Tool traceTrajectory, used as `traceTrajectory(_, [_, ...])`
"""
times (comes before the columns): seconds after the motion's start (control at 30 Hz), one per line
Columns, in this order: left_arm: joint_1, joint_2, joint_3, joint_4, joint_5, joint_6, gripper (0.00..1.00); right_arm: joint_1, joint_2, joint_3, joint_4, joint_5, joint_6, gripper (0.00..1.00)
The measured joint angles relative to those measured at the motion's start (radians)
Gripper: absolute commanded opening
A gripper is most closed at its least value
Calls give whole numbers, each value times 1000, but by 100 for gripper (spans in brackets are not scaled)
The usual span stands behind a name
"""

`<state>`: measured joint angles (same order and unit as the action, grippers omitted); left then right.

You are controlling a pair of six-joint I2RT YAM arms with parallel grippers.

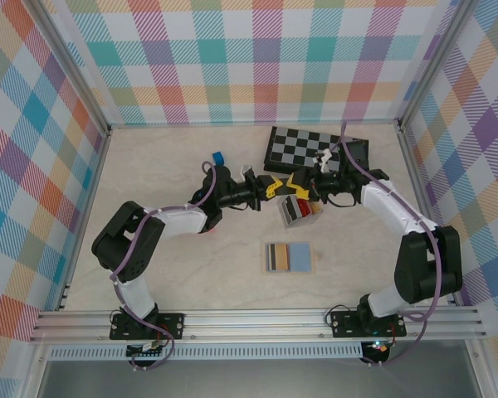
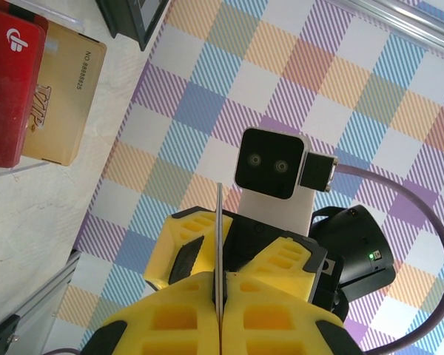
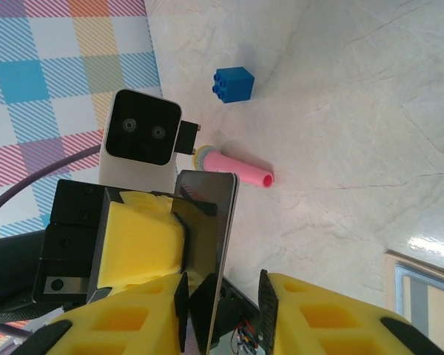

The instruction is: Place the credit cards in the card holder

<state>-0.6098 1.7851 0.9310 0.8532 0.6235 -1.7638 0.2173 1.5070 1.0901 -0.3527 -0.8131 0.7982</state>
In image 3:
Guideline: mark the blue building block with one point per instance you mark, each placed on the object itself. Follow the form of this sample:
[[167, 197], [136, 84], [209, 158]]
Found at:
[[235, 85]]

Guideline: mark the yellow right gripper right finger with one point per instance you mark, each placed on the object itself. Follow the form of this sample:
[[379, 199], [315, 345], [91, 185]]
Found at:
[[336, 325]]

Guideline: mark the pink toy microphone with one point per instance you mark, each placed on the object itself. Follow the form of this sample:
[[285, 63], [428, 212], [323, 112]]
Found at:
[[237, 170]]

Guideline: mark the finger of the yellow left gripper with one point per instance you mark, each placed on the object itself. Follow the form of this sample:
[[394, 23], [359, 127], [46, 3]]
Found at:
[[140, 244]]

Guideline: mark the black membership card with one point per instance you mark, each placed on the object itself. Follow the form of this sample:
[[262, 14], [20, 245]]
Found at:
[[211, 236]]

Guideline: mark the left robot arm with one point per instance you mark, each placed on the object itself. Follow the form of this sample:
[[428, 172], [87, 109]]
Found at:
[[7, 266]]

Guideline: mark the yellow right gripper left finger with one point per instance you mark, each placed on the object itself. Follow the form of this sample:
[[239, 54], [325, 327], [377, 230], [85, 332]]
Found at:
[[114, 325]]

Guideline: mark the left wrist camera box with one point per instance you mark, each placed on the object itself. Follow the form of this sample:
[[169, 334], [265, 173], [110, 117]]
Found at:
[[140, 125]]

